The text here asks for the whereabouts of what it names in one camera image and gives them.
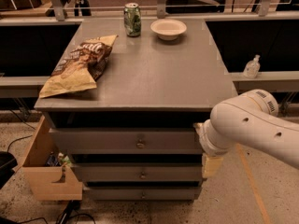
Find grey shelf rail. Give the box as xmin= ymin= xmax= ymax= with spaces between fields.
xmin=231 ymin=71 xmax=299 ymax=92
xmin=0 ymin=76 xmax=48 ymax=98

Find white paper bowl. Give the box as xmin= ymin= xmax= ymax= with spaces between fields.
xmin=150 ymin=19 xmax=187 ymax=41

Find grey shelf rail left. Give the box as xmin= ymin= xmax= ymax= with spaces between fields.
xmin=0 ymin=76 xmax=48 ymax=98

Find grey drawer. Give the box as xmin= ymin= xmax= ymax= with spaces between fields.
xmin=50 ymin=128 xmax=202 ymax=154
xmin=83 ymin=187 xmax=201 ymax=201
xmin=72 ymin=163 xmax=202 ymax=182

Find grey bottom drawer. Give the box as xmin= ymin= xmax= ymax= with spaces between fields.
xmin=83 ymin=187 xmax=201 ymax=201

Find black floor cable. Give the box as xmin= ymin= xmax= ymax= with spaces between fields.
xmin=18 ymin=199 xmax=97 ymax=224

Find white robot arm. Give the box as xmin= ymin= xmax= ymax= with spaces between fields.
xmin=193 ymin=90 xmax=299 ymax=178

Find green soda can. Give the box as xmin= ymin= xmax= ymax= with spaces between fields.
xmin=123 ymin=3 xmax=141 ymax=37

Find grey middle drawer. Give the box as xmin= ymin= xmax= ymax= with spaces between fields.
xmin=72 ymin=163 xmax=202 ymax=182

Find light wooden side box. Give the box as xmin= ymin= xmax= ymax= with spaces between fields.
xmin=22 ymin=117 xmax=82 ymax=201

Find brown yellow chip bag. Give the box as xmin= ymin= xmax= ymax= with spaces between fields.
xmin=39 ymin=35 xmax=118 ymax=98

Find clear sanitizer bottle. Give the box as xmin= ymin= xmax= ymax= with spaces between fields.
xmin=243 ymin=55 xmax=260 ymax=78

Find black object at left edge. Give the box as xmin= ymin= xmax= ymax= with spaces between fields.
xmin=0 ymin=151 xmax=18 ymax=189

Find grey shelf rail right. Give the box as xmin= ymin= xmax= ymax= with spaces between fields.
xmin=231 ymin=71 xmax=299 ymax=92

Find grey drawer cabinet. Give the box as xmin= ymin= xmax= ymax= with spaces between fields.
xmin=36 ymin=18 xmax=236 ymax=188

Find grey top drawer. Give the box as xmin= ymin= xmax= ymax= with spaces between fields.
xmin=50 ymin=128 xmax=202 ymax=154

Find snack items in box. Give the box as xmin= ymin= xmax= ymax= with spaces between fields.
xmin=45 ymin=152 xmax=71 ymax=167

